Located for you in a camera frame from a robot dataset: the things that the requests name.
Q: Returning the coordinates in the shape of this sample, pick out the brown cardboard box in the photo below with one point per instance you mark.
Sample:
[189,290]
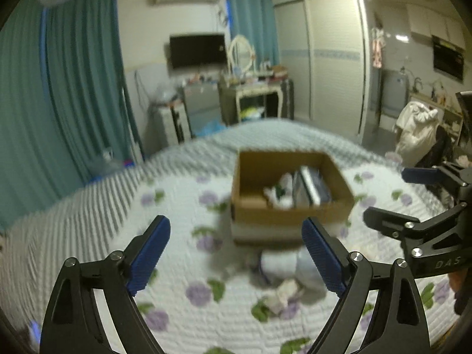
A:
[253,221]

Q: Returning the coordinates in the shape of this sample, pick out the blue window curtain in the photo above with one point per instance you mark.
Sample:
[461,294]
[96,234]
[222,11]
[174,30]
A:
[255,19]

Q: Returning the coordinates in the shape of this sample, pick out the oval vanity mirror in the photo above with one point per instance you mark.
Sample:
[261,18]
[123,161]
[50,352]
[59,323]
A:
[241,56]

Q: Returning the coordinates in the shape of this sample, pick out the white towel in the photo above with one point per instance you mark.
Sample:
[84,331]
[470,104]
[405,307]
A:
[275,266]

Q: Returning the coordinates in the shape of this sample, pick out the small grey refrigerator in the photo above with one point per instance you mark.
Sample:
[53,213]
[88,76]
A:
[203,108]

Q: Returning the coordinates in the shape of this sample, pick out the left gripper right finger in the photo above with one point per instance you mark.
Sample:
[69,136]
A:
[398,323]

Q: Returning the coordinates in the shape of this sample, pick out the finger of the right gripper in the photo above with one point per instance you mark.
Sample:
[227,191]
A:
[400,226]
[438,175]

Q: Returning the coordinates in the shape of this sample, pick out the black wall television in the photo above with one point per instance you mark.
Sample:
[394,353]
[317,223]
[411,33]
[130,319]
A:
[197,50]

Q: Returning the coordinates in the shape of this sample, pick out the cream fabric scrunchie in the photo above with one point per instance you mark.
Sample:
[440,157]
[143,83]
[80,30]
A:
[287,291]

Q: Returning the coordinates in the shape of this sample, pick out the white sliding wardrobe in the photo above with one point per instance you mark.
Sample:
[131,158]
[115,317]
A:
[325,46]

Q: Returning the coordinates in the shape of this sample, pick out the white stuffed laundry bag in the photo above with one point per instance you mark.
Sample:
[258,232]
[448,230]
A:
[416,132]

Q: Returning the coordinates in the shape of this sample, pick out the white side cabinet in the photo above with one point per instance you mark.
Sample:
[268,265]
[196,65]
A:
[171,123]

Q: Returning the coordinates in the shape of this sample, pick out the green curtain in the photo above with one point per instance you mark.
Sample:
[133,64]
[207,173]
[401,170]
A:
[64,102]

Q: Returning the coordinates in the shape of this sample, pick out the white green plush toy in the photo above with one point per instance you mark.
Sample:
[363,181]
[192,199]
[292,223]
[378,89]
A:
[281,195]

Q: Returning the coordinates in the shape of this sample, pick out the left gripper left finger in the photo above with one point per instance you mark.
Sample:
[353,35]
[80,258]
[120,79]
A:
[72,323]

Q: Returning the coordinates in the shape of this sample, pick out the floral white tissue pack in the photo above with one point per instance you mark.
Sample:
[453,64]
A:
[309,188]

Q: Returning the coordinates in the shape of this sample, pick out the white floral quilted bedspread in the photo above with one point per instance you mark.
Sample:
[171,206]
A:
[203,296]

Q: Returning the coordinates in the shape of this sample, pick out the white dressing table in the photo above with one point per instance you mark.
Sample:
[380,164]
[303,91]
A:
[275,98]

